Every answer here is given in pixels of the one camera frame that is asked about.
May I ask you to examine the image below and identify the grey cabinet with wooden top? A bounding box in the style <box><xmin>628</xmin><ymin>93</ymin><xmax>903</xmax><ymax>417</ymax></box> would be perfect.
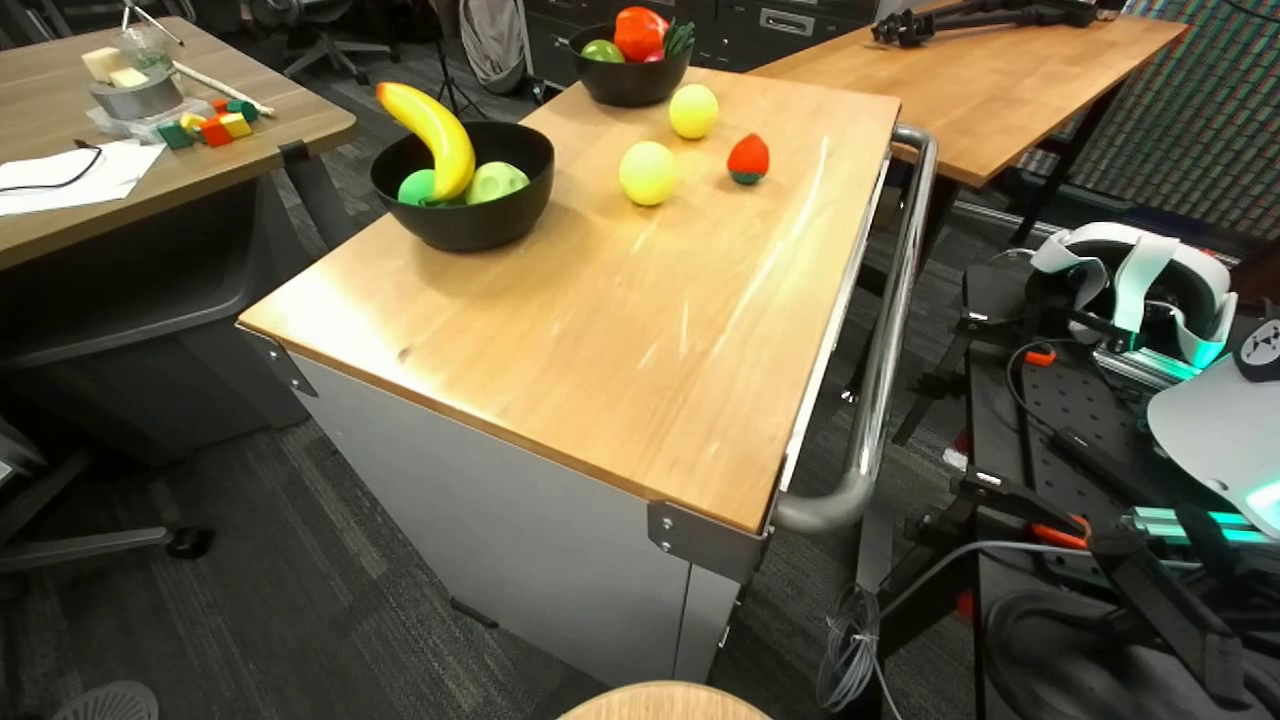
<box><xmin>236</xmin><ymin>66</ymin><xmax>941</xmax><ymax>691</ymax></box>

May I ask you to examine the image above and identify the yellow toy lemon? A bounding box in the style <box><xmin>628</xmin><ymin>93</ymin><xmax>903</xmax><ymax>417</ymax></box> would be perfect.
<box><xmin>668</xmin><ymin>83</ymin><xmax>720</xmax><ymax>141</ymax></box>
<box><xmin>618</xmin><ymin>140</ymin><xmax>682</xmax><ymax>208</ymax></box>

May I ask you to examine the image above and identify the large black bowl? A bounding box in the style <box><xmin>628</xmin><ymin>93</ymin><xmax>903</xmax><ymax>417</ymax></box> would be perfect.
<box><xmin>369</xmin><ymin>121</ymin><xmax>556</xmax><ymax>253</ymax></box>

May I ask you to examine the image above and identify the pale green toy apple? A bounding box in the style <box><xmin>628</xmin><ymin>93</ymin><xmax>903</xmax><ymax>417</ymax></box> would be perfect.
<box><xmin>464</xmin><ymin>160</ymin><xmax>532</xmax><ymax>207</ymax></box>

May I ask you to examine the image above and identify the red toy strawberry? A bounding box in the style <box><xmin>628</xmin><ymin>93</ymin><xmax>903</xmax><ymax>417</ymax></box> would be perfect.
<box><xmin>726</xmin><ymin>132</ymin><xmax>772</xmax><ymax>188</ymax></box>

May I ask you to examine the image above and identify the yellow toy banana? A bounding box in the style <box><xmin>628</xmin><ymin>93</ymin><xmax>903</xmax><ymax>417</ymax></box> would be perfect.
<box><xmin>375</xmin><ymin>81</ymin><xmax>478</xmax><ymax>202</ymax></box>

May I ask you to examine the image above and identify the red toy tomato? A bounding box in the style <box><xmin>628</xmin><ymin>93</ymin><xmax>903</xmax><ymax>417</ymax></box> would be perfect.
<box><xmin>612</xmin><ymin>5</ymin><xmax>670</xmax><ymax>64</ymax></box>

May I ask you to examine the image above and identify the round wooden stool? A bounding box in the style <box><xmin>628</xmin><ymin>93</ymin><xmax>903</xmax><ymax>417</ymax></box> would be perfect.
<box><xmin>558</xmin><ymin>680</ymin><xmax>773</xmax><ymax>720</ymax></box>

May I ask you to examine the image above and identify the grey bag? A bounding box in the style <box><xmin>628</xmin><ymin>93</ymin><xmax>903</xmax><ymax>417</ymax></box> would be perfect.
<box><xmin>458</xmin><ymin>0</ymin><xmax>529</xmax><ymax>97</ymax></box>

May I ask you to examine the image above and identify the black clamp with orange grip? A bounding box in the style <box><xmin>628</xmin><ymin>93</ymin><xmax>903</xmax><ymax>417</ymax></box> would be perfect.
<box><xmin>878</xmin><ymin>464</ymin><xmax>1095</xmax><ymax>663</ymax></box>

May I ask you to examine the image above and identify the long wooden table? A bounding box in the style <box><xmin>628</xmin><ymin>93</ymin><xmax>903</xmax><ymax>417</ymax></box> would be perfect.
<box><xmin>748</xmin><ymin>9</ymin><xmax>1193</xmax><ymax>251</ymax></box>

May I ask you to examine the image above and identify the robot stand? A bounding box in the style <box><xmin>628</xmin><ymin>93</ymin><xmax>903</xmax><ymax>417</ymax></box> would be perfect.
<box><xmin>958</xmin><ymin>258</ymin><xmax>1280</xmax><ymax>720</ymax></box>

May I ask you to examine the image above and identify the office chair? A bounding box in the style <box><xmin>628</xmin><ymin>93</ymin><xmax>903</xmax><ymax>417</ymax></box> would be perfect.
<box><xmin>248</xmin><ymin>0</ymin><xmax>403</xmax><ymax>83</ymax></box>

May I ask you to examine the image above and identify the folded black tripod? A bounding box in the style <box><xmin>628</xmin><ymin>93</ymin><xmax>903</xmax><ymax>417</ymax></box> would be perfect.
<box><xmin>870</xmin><ymin>0</ymin><xmax>1103</xmax><ymax>50</ymax></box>

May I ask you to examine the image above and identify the white stick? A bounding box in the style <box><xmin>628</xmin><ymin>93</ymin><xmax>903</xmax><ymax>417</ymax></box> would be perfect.
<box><xmin>170</xmin><ymin>61</ymin><xmax>277</xmax><ymax>118</ymax></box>

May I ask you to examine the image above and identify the white headset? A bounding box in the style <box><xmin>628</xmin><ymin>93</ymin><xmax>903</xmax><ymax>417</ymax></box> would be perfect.
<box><xmin>1028</xmin><ymin>221</ymin><xmax>1241</xmax><ymax>371</ymax></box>

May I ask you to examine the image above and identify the clear plastic tray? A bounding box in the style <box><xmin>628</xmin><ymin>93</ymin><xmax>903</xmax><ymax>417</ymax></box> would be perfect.
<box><xmin>86</xmin><ymin>96</ymin><xmax>218</xmax><ymax>143</ymax></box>

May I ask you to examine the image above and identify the grey tape roll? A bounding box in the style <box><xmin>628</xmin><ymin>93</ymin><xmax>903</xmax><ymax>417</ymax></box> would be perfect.
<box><xmin>89</xmin><ymin>72</ymin><xmax>187</xmax><ymax>122</ymax></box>

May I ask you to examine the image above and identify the office chair base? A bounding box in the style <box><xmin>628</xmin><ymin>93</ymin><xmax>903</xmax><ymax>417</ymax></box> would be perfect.
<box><xmin>0</xmin><ymin>418</ymin><xmax>217</xmax><ymax>603</ymax></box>

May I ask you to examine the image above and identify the wooden desk with grey panel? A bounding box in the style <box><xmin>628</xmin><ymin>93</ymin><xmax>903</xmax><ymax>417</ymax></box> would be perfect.
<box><xmin>0</xmin><ymin>16</ymin><xmax>359</xmax><ymax>461</ymax></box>

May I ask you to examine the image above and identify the clear glass beaker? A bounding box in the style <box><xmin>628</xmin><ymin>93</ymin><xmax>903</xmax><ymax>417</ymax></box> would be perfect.
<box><xmin>113</xmin><ymin>27</ymin><xmax>177</xmax><ymax>83</ymax></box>

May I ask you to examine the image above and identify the sheet of white paper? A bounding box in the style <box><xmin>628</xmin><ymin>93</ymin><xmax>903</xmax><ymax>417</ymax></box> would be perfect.
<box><xmin>0</xmin><ymin>139</ymin><xmax>168</xmax><ymax>218</ymax></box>

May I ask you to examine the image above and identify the coil of grey cable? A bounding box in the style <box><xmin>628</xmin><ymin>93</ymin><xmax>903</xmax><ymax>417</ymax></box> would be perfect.
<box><xmin>816</xmin><ymin>583</ymin><xmax>885</xmax><ymax>715</ymax></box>

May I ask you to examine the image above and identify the thick black cable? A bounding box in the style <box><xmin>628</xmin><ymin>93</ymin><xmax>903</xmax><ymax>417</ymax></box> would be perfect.
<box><xmin>983</xmin><ymin>588</ymin><xmax>1280</xmax><ymax>720</ymax></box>

